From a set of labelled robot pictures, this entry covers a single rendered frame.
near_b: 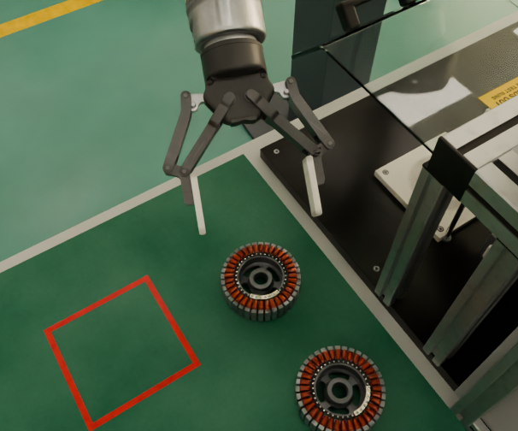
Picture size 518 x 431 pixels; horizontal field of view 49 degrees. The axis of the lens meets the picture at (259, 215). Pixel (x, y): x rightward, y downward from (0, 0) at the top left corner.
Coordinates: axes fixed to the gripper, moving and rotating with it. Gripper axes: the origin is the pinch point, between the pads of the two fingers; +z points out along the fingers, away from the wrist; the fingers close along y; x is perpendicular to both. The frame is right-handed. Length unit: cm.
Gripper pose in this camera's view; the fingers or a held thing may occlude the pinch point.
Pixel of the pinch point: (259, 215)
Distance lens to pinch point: 66.0
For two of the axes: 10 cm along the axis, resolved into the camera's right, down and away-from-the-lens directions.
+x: 0.9, -0.8, -9.9
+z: 1.7, 9.8, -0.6
